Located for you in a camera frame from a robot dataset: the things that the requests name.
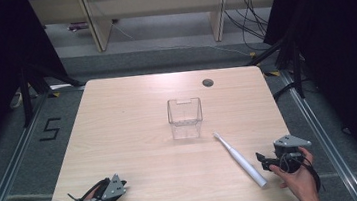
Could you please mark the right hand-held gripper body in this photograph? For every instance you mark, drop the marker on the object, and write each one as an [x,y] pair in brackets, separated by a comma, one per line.
[290,149]

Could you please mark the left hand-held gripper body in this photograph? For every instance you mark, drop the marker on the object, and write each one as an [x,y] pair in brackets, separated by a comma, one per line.
[112,189]

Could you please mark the person's right hand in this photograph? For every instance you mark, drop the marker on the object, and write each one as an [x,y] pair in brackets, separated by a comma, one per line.
[301,183]

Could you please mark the white electric toothbrush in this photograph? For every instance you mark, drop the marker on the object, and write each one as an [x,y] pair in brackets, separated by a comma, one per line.
[241,161]

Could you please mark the black metal stand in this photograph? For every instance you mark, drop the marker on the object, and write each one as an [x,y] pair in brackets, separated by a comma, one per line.
[26,99]
[296,68]

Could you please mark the clear plastic container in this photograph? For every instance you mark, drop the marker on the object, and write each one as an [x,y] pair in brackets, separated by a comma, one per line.
[185,120]

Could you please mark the yellow black tape marker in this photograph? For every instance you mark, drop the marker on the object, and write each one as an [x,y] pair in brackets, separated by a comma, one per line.
[54,94]

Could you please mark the small purple object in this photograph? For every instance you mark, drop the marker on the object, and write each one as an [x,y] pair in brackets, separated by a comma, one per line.
[77,26]

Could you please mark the beige wooden desk frame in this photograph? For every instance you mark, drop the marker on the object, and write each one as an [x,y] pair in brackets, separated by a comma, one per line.
[156,2]

